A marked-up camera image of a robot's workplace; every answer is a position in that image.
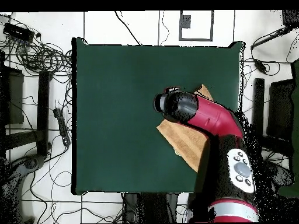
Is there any tan terry towel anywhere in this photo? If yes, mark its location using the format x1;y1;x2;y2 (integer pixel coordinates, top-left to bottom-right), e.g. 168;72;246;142
156;84;214;173

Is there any dark green table cloth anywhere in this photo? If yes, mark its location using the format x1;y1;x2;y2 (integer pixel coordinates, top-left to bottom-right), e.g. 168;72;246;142
71;37;245;196

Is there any black power strip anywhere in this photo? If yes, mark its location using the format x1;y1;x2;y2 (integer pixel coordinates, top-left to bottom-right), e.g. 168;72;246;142
53;107;71;147

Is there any black stand bar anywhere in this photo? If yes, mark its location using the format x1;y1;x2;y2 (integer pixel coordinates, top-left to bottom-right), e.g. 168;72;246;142
36;71;53;156
251;78;266;138

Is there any black power adapter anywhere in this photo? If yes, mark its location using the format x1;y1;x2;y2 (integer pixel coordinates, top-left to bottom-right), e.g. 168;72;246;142
253;58;269;75

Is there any dark square case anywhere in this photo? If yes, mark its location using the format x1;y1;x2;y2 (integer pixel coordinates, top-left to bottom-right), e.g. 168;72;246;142
266;79;295;141
0;66;25;126

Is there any black rod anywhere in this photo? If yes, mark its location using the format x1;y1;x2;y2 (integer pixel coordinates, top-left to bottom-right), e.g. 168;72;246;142
250;26;293;51

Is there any black electronics box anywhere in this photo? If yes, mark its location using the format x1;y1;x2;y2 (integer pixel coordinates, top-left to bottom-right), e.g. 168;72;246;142
3;22;35;43

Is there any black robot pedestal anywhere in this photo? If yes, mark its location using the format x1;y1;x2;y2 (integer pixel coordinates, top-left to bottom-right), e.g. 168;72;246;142
122;192;179;223

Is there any long black cable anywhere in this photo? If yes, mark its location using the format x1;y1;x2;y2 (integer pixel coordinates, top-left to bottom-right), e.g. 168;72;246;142
114;10;142;46

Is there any tangled black cable bundle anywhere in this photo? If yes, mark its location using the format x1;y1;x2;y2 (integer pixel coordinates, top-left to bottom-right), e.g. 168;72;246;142
0;13;73;78

